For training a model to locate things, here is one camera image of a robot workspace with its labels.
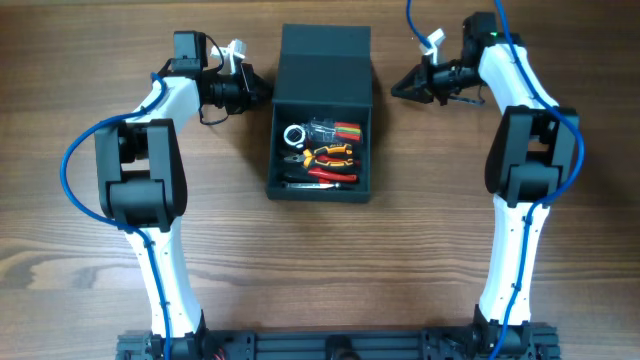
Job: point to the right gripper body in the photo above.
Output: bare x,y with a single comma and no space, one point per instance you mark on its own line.
428,81

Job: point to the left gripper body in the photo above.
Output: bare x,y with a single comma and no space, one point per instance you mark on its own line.
245,89

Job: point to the black white tape measure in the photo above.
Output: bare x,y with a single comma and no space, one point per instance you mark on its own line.
295,136

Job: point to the dark green box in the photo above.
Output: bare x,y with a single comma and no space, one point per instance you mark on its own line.
324,72

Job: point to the clear screwdriver set case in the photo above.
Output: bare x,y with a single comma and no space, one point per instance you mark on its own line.
331,131

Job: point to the orange black pliers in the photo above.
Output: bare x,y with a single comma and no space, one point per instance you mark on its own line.
334,157

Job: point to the silver combination wrench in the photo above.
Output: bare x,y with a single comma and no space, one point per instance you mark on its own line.
311,186

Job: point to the red handled snips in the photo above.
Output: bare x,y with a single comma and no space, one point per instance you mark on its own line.
332,175

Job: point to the black red screwdriver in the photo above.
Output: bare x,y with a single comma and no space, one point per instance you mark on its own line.
296,177

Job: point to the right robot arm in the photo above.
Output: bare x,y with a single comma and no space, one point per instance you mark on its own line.
536,155

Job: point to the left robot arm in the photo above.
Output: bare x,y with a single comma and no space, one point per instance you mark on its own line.
143,189

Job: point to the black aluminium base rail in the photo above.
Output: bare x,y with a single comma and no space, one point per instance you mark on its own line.
340,345

